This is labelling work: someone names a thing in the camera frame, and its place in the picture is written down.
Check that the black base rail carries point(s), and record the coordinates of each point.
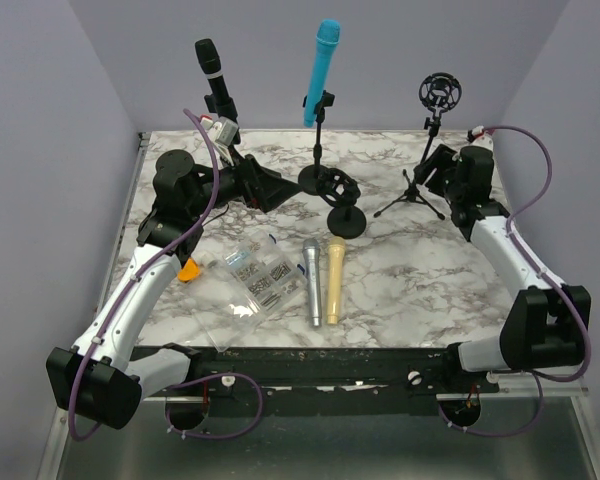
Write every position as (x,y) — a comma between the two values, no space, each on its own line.
(344,381)

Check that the black shock-mount mic stand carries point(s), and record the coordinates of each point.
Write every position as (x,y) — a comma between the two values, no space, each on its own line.
(341,192)

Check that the silver microphone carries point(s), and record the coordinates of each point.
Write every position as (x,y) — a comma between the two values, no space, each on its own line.
(311,256)

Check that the black round-base mic stand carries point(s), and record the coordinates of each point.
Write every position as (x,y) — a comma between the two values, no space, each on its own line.
(227,110)

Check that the black microphone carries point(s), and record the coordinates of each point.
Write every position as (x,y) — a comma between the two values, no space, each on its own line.
(219,101)

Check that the black tripod shock-mount stand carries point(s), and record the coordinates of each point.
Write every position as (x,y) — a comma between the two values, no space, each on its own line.
(439,93)

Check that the black round-base stand with clip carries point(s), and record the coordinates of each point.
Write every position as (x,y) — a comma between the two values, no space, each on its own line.
(308,176)

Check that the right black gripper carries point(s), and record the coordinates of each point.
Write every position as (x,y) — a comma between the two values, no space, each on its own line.
(441,159)

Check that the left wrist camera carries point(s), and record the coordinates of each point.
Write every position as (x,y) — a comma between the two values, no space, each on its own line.
(222,133)

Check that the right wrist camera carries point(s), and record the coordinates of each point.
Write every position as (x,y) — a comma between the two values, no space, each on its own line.
(481,137)

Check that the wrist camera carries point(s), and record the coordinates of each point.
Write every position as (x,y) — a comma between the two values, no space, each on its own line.
(481,137)
(222,133)

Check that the clear plastic screw box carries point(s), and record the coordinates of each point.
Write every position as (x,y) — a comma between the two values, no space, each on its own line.
(256,281)

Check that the cream microphone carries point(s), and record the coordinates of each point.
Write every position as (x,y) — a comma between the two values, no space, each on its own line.
(336,253)

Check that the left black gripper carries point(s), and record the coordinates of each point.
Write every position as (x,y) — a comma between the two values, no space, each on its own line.
(259,186)

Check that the blue microphone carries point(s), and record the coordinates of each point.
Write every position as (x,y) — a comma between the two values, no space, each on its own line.
(327,40)

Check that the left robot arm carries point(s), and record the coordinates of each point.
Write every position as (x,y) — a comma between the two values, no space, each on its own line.
(96,378)

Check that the orange plastic piece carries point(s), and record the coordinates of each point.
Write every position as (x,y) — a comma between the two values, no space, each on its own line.
(189,271)

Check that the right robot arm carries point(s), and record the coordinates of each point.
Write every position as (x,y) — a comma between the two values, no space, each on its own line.
(547,322)

